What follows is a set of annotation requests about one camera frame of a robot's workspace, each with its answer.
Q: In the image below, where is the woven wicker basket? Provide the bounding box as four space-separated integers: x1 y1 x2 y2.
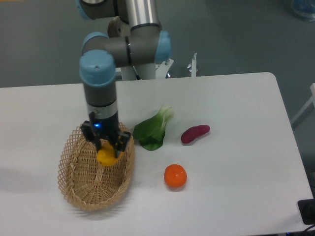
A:
58 127 135 210

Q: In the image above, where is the white frame at right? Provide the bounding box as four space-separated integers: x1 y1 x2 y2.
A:
290 83 315 130

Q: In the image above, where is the yellow mango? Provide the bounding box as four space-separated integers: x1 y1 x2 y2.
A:
96 140 125 167

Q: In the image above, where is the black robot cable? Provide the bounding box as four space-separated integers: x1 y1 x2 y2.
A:
132 66 143 81

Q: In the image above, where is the green bok choy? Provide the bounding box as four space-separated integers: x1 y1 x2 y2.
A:
132 105 174 151

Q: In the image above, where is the black device at table edge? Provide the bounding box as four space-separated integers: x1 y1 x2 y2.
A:
297 199 315 225

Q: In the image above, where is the purple sweet potato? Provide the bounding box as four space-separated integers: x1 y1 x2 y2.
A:
181 124 211 145

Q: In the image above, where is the orange tangerine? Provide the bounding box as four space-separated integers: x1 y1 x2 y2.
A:
164 164 188 189

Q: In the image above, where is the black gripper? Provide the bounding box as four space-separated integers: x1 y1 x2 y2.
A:
80 112 131 159

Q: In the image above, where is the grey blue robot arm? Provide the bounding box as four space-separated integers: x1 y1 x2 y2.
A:
76 0 171 159

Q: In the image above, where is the blue plastic bag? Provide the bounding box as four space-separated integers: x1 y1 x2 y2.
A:
286 0 315 22

